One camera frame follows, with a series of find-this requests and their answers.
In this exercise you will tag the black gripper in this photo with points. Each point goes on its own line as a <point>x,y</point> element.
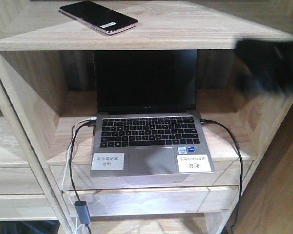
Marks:
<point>270,66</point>

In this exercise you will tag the black foldable phone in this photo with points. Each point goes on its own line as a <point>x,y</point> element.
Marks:
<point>98,17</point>

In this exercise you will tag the wooden shelf desk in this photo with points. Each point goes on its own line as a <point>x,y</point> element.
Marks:
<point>39,112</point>

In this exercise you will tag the grey laptop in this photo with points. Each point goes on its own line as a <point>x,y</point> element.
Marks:
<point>147,122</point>

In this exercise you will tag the grey usb adapter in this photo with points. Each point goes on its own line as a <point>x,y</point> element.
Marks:
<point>82,212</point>

